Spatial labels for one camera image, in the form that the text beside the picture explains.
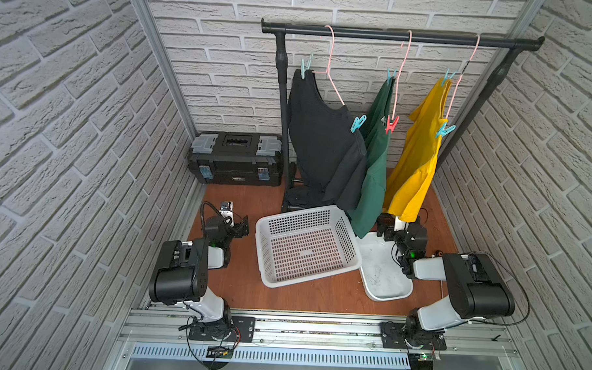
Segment white perforated laundry basket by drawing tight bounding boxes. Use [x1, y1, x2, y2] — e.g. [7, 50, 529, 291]
[255, 205, 362, 289]

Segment black t-shirt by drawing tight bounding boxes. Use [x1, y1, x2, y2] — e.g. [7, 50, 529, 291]
[286, 69, 367, 211]

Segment pink hanger of black shirt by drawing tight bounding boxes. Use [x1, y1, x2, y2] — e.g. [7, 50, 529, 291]
[322, 24, 345, 106]

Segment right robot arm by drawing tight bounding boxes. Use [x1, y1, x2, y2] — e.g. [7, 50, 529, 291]
[376, 214, 516, 337]

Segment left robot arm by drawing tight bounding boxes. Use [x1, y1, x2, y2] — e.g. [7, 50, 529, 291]
[148, 201, 249, 330]

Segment pink hanger of yellow shirt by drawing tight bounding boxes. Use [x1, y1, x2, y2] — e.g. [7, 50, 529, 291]
[445, 34, 482, 122]

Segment pink hanger of green shirt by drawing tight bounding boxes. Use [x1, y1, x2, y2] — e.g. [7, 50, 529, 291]
[391, 30, 413, 123]

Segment white plastic tray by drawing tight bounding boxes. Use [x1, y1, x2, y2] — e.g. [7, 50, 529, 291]
[358, 232, 414, 302]

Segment yellow t-shirt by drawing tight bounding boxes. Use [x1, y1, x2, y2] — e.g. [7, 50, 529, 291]
[383, 81, 452, 223]

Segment black toolbox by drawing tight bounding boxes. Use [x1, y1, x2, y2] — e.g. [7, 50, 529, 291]
[187, 131, 283, 187]

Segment red clothespin green shirt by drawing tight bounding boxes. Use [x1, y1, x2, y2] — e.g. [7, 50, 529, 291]
[385, 116, 399, 134]

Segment green t-shirt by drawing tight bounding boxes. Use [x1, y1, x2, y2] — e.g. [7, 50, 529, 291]
[348, 78, 395, 239]

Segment teal clothespin lower yellow shirt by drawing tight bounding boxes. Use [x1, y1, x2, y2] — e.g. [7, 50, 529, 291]
[436, 122, 456, 138]

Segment teal clothespin yellow shirt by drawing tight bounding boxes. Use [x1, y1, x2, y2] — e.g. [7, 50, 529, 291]
[436, 122, 456, 138]
[441, 68, 457, 86]

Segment teal clothespin upper green shirt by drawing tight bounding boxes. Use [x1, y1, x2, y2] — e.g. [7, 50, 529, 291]
[387, 69, 399, 83]

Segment teal clothespin upper yellow shirt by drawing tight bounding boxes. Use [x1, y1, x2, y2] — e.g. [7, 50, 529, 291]
[441, 68, 457, 86]

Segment black clothes rack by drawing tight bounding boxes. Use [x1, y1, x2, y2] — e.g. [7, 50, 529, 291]
[261, 20, 546, 213]

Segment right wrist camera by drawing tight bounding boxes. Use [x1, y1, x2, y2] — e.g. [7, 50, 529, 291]
[394, 216, 407, 231]

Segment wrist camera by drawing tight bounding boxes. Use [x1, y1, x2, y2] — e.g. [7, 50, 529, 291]
[219, 201, 236, 226]
[394, 216, 407, 231]

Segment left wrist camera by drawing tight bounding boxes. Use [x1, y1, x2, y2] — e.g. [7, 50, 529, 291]
[219, 201, 236, 226]

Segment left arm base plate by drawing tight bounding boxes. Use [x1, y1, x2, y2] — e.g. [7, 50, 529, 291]
[188, 315, 256, 344]

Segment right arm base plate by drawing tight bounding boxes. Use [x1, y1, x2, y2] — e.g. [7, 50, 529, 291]
[379, 321, 447, 351]

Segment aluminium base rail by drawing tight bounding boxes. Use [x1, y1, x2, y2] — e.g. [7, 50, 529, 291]
[102, 306, 525, 370]

